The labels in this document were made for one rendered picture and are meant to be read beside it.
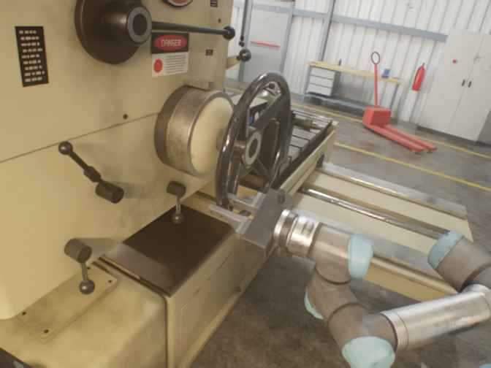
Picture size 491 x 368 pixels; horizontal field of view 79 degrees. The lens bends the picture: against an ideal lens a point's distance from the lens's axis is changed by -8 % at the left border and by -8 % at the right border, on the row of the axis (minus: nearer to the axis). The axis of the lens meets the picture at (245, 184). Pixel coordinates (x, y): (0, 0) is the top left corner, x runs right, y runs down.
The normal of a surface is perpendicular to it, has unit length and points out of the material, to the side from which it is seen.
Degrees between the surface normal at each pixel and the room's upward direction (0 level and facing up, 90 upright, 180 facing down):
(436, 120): 90
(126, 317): 0
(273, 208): 27
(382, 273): 90
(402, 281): 90
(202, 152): 96
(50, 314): 0
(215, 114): 64
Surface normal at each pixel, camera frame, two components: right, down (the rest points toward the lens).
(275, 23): -0.44, 0.36
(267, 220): -0.08, -0.62
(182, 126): -0.35, -0.03
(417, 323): 0.22, -0.59
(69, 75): 0.88, 0.32
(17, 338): 0.13, -0.87
